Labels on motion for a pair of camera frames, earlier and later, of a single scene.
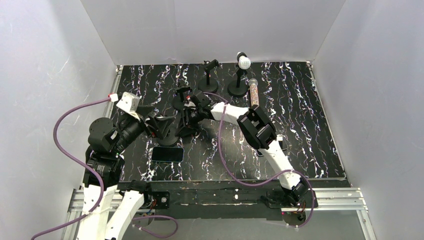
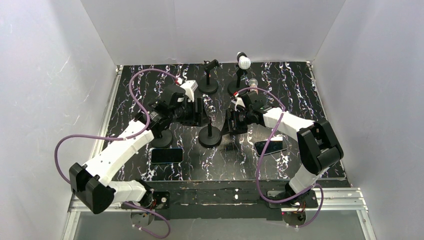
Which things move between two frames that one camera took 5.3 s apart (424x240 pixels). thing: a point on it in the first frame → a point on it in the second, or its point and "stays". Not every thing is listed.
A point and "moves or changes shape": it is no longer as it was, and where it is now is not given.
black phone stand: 177,103 moves or changes shape
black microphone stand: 240,87 stays
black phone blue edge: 168,154 stays
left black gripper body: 149,123 → 195,112
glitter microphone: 254,91 stays
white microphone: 244,61 stays
